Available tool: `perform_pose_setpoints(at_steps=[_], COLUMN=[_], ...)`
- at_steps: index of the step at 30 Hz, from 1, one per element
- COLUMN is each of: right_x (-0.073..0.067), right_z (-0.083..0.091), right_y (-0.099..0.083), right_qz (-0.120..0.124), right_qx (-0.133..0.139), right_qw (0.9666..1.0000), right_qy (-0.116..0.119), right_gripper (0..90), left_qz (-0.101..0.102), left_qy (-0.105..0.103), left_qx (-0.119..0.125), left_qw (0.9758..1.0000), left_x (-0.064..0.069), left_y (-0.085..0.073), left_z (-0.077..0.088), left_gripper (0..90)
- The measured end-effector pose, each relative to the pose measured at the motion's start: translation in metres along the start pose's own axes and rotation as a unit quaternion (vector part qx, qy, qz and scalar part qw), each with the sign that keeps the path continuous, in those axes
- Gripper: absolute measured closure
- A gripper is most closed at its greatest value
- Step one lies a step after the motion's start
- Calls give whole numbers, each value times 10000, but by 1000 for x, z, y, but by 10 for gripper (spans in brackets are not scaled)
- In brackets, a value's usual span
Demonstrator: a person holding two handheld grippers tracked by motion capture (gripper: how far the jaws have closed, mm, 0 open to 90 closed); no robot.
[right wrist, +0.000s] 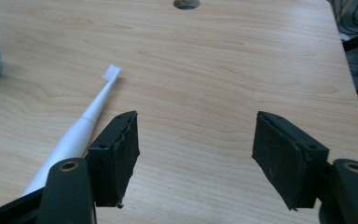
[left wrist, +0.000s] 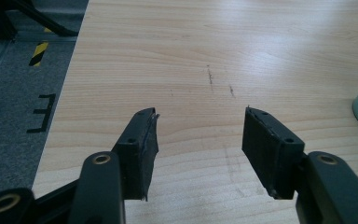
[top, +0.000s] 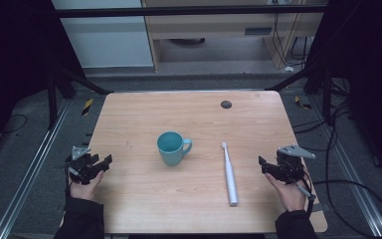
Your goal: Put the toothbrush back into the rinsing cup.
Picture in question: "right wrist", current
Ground black cables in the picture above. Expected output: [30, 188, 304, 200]
[330, 0, 358, 35]

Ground white electric toothbrush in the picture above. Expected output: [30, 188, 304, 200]
[22, 63, 122, 197]

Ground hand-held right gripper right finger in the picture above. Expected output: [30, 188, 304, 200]
[251, 110, 330, 211]

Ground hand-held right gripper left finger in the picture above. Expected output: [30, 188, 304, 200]
[87, 110, 141, 209]

